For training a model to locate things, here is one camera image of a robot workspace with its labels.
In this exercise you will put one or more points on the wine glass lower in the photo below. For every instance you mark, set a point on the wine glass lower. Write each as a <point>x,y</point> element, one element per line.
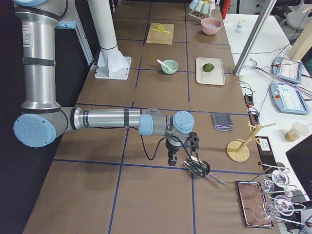
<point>281,205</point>

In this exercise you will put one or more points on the pink bowl with ice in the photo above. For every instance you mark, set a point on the pink bowl with ice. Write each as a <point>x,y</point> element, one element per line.
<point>210,26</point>

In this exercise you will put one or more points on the green avocado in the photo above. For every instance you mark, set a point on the green avocado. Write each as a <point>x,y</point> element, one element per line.
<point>208,67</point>

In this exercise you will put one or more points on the wine glass upper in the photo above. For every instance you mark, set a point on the wine glass upper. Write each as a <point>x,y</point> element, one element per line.
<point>270,182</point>

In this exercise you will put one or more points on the iced coffee plastic cup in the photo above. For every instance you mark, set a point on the iced coffee plastic cup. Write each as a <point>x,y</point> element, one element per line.
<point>297,131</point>

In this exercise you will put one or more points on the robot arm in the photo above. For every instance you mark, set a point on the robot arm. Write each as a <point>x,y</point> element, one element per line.
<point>44,115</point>

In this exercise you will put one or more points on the black framed tray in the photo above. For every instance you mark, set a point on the black framed tray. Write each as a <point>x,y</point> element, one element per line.
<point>251,201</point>

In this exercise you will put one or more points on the white cup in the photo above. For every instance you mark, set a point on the white cup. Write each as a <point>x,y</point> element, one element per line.
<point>199,5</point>

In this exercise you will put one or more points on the blue cup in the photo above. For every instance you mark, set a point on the blue cup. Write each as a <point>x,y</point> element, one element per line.
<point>193,4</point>

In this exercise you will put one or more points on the folded grey cloth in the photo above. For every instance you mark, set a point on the folded grey cloth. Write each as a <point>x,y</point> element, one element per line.
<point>222,122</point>

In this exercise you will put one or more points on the aluminium frame post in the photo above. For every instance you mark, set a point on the aluminium frame post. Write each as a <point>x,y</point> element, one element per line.
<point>263,22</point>

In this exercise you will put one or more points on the sage green cup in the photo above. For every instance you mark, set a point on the sage green cup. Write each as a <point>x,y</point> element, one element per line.
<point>205,8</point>

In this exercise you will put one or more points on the metal glass hanger rack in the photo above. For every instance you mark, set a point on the metal glass hanger rack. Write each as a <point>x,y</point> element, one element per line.
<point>298,207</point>

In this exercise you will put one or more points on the metal scoop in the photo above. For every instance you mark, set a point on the metal scoop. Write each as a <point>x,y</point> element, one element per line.
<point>201,168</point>

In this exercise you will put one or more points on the white plastic spoon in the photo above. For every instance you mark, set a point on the white plastic spoon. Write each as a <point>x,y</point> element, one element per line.
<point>163,64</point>

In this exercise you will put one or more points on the bamboo cutting board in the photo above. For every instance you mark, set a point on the bamboo cutting board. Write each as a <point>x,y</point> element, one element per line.
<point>159,37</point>

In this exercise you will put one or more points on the black power adapter box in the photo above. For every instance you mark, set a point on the black power adapter box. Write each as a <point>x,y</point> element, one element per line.
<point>265,151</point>

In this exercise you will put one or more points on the black power strip near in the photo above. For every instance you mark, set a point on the black power strip near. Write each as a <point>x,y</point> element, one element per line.
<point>253,115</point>

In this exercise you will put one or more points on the wooden stand with round base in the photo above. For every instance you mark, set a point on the wooden stand with round base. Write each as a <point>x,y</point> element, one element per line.
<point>237,150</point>

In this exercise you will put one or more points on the yellow plastic knife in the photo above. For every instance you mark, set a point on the yellow plastic knife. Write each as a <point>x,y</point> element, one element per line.
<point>160,30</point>

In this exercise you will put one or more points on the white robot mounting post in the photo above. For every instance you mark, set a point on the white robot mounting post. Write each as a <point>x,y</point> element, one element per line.
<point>111,64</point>

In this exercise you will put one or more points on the paper cup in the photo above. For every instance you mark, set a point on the paper cup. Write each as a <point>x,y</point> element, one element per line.
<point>240,25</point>

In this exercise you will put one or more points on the wine glass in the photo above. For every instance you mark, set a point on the wine glass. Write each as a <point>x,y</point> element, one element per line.
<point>270,182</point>
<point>281,205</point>

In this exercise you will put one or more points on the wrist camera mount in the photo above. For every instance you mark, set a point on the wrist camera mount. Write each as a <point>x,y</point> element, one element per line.
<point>192,141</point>

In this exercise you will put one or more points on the black power strip far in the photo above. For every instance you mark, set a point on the black power strip far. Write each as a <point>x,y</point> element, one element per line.
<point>249,100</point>

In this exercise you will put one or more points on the wire cup rack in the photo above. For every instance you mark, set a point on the wire cup rack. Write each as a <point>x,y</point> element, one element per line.
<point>199,15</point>

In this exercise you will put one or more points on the black power strip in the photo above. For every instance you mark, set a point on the black power strip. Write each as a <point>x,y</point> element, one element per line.
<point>249,100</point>
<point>253,115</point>

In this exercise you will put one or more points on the teach pendant tablet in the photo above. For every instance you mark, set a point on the teach pendant tablet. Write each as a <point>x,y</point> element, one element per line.
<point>288,69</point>
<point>288,100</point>

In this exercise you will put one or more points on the far teach pendant tablet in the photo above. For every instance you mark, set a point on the far teach pendant tablet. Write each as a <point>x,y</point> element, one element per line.
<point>288,69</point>

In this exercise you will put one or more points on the white reacher grabber tool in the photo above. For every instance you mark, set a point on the white reacher grabber tool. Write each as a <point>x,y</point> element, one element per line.
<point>255,66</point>

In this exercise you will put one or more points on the cream rabbit tray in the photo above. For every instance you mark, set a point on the cream rabbit tray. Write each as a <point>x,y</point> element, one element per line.
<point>215,77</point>

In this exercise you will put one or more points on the mint green bowl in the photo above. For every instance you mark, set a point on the mint green bowl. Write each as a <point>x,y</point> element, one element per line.
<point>171,64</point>

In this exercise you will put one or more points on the near teach pendant tablet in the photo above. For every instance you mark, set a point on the near teach pendant tablet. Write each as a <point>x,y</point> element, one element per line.
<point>288,100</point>

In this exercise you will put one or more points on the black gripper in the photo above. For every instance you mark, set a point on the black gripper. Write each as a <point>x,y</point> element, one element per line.
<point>172,147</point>

